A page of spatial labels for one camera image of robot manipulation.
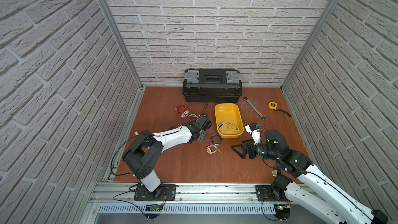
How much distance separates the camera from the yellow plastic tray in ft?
3.14

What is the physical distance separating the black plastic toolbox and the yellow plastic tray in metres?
0.06

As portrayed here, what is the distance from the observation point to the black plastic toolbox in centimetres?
99

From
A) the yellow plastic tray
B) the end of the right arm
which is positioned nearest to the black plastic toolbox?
the yellow plastic tray
